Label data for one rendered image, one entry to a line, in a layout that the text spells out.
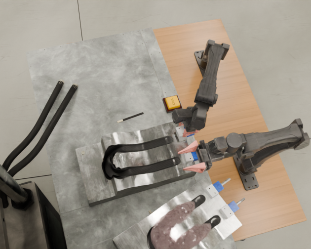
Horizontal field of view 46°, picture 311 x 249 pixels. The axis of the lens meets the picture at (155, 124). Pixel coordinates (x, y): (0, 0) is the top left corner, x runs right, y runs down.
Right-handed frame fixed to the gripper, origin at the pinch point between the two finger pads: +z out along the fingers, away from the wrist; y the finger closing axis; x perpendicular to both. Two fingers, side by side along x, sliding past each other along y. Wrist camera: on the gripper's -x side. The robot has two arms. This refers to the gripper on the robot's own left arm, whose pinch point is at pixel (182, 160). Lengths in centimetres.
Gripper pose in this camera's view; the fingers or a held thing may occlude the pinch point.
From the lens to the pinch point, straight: 133.2
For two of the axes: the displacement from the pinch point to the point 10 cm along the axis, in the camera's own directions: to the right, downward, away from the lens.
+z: -9.6, 2.1, -1.7
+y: 2.6, 8.9, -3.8
